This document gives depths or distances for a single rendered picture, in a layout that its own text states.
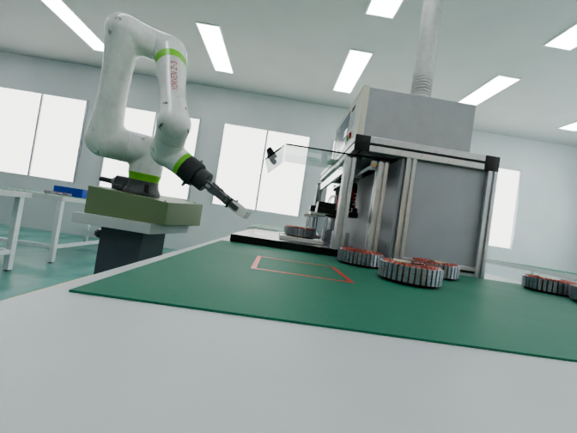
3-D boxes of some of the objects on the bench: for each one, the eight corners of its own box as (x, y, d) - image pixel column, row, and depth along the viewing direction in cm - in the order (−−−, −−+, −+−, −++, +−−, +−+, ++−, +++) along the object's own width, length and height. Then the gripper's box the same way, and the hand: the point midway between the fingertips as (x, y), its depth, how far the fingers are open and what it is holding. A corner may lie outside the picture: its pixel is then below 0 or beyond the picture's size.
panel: (387, 257, 86) (402, 157, 87) (339, 241, 152) (348, 185, 153) (391, 258, 86) (405, 158, 87) (342, 242, 152) (349, 186, 153)
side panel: (391, 265, 85) (407, 157, 86) (388, 264, 88) (403, 159, 89) (483, 279, 86) (498, 172, 87) (476, 277, 89) (491, 173, 90)
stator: (285, 235, 100) (286, 224, 100) (284, 234, 111) (285, 224, 111) (317, 240, 100) (318, 229, 101) (312, 238, 112) (314, 228, 112)
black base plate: (229, 240, 85) (230, 233, 85) (250, 233, 149) (250, 228, 149) (385, 264, 87) (386, 256, 87) (339, 246, 151) (340, 241, 151)
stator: (327, 259, 73) (330, 245, 73) (352, 260, 80) (354, 246, 80) (367, 269, 65) (369, 253, 65) (390, 269, 72) (392, 254, 72)
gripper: (200, 187, 116) (245, 223, 116) (181, 180, 94) (236, 224, 94) (211, 173, 116) (256, 208, 116) (196, 162, 94) (251, 206, 95)
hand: (242, 211), depth 105 cm, fingers open, 9 cm apart
